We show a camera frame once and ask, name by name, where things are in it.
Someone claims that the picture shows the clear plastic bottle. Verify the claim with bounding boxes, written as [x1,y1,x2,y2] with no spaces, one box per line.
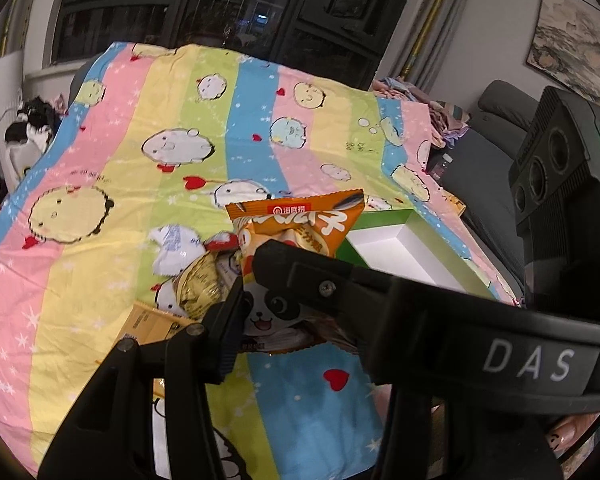
[427,152,453,181]

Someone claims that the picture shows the tan flat packet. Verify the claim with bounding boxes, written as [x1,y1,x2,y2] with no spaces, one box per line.
[112,301,196,346]

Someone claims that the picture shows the striped cartoon printed blanket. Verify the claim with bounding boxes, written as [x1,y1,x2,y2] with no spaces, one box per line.
[0,42,523,480]

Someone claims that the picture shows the green box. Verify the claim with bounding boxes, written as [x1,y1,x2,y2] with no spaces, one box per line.
[337,208,493,301]

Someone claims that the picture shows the orange panda snack packet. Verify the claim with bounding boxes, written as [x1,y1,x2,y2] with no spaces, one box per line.
[225,189,366,356]

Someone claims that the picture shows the grey curtain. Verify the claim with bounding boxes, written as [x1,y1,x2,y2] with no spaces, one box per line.
[380,0,481,96]

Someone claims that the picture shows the white blue snack packet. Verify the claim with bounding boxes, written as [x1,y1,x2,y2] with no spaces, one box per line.
[214,249,245,291]

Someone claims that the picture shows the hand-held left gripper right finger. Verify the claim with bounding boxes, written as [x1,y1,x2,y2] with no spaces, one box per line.
[377,385,563,480]

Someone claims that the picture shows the dark window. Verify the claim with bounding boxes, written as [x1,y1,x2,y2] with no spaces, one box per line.
[50,0,431,91]

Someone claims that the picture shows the person's right hand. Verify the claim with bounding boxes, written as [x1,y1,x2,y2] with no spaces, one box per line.
[542,407,600,466]

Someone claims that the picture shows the pink clothes pile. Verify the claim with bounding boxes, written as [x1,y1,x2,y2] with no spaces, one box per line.
[372,76,471,148]

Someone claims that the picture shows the gold snack packet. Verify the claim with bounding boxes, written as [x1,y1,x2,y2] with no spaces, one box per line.
[172,252,243,321]

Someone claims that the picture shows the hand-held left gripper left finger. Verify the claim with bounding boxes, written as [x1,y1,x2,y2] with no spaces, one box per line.
[37,287,246,480]

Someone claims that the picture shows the black white clothes pile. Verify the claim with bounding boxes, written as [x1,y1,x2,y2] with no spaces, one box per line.
[5,95,68,151]

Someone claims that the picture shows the grey sofa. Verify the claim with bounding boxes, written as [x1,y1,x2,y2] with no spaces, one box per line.
[427,80,546,306]

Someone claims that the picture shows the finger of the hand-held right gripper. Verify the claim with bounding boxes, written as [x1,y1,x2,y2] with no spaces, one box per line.
[252,240,398,321]

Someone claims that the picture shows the white bag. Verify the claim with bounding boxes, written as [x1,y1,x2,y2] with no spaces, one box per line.
[7,130,48,188]

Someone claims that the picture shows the landscape wall painting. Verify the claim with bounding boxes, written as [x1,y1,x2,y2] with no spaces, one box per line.
[525,0,600,111]

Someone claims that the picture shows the red snack packet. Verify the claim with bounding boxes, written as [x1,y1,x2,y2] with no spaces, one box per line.
[202,231,241,252]

